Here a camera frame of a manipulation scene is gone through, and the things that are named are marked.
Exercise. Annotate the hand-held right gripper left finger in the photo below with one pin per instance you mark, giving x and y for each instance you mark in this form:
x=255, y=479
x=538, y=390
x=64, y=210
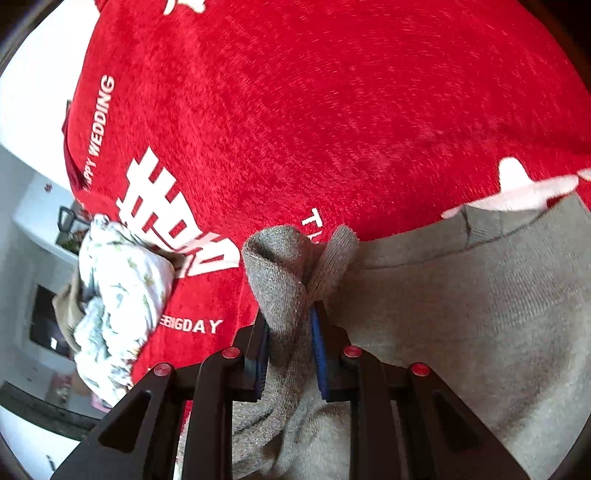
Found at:
x=259, y=355

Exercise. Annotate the beige cloth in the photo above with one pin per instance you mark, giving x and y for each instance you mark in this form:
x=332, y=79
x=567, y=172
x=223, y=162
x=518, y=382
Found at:
x=64, y=314

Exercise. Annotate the dark wall screen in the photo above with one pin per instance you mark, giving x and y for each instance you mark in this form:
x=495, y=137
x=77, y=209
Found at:
x=46, y=318

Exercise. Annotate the white shelf with clutter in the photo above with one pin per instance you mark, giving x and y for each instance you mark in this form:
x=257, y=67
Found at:
x=55, y=226

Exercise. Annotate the white floral printed cloth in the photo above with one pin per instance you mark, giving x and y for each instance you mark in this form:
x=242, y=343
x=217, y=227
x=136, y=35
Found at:
x=124, y=295

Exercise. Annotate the red printed blanket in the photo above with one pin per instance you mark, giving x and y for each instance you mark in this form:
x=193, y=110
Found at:
x=332, y=115

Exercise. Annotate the grey knit garment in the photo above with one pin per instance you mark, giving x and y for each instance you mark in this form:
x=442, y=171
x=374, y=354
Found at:
x=438, y=314

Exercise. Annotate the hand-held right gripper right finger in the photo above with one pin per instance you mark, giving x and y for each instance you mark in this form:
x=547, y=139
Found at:
x=318, y=355

